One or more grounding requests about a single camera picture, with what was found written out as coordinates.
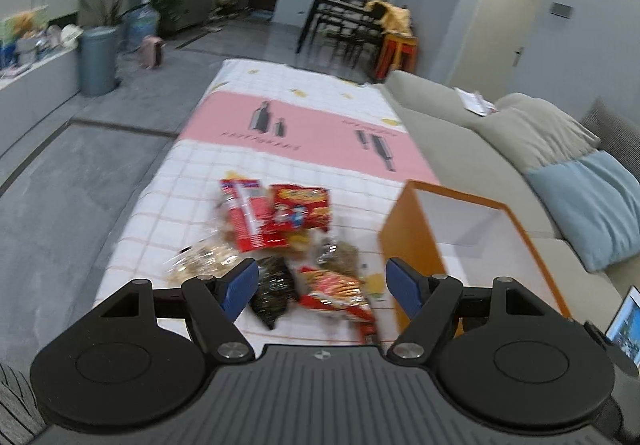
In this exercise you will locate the grey blue trash bin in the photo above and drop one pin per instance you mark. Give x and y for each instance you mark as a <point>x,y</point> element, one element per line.
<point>97,60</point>

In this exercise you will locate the red white striped snack packet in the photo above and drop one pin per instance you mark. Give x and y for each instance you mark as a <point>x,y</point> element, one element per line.
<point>250,220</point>

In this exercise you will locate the long-leaved potted plant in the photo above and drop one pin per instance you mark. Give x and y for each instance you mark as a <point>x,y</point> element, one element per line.
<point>107,10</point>

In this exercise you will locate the dark dining table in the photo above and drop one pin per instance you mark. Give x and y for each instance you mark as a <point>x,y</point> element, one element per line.
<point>330,2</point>

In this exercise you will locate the light blue cushion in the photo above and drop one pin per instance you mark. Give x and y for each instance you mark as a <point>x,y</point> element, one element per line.
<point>590,205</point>

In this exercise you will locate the grey knitted cushion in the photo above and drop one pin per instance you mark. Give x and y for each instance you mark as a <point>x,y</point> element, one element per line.
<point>617,125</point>

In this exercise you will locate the yellow cloth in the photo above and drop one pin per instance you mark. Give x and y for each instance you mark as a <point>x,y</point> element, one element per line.
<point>395,17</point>

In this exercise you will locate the grey wall switch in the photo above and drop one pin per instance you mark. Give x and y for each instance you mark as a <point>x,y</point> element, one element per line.
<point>561,9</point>

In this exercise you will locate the blue water jug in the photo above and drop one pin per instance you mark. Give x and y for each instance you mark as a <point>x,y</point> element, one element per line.
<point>142,27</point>

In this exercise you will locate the cream door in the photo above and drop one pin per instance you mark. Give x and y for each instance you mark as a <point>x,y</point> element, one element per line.
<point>500,5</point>

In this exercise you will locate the laptop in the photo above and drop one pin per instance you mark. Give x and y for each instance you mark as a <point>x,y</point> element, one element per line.
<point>625,330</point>

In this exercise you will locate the red cartoon noodle snack packet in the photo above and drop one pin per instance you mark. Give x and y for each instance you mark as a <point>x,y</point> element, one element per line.
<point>300,207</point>

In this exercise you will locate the clutter of toys and boxes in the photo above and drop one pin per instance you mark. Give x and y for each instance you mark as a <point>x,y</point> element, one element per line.
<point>30,37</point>

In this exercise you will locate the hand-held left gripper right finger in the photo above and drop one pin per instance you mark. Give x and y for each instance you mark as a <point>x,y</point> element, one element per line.
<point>405,292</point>

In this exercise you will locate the brown grey snack packet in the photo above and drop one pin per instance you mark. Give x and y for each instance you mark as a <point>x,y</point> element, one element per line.
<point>340,255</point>

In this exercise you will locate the orange box with white inside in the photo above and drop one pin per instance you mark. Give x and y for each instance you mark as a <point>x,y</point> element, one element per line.
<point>410,235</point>

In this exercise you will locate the beige sofa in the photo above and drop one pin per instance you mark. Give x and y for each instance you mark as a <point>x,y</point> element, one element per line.
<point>440,125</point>

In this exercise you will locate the grey striped cloth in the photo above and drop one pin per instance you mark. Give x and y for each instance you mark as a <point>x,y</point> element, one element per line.
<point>17,405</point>

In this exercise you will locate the dark dining chairs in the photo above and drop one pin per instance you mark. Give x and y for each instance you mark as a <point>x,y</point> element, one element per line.
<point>350,37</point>

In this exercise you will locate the white papers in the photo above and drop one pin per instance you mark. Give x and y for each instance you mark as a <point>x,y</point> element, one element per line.
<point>475,101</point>

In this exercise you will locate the clear bag of beige snacks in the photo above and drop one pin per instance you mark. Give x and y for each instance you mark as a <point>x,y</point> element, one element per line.
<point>205,260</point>

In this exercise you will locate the pink white checked tablecloth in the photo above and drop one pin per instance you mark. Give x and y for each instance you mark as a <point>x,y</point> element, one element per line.
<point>300,135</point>

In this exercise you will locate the pink heater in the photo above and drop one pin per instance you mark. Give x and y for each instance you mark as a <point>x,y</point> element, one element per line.
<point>152,52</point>

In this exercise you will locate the black seed packet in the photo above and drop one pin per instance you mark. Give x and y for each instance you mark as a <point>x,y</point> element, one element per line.
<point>272,290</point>

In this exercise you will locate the red orange snack packet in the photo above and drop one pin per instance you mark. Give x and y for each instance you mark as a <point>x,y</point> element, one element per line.
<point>335,295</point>

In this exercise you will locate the beige cushion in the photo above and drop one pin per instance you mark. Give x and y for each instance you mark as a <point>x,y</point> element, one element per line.
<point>540,130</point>

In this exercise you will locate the white low cabinet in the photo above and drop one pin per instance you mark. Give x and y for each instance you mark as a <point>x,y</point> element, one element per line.
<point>35,100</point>

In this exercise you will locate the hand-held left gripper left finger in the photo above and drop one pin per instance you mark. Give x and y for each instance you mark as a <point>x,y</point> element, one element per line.
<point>240,287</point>

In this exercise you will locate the orange stools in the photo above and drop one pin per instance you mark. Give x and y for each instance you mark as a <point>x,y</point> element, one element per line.
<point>397,52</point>

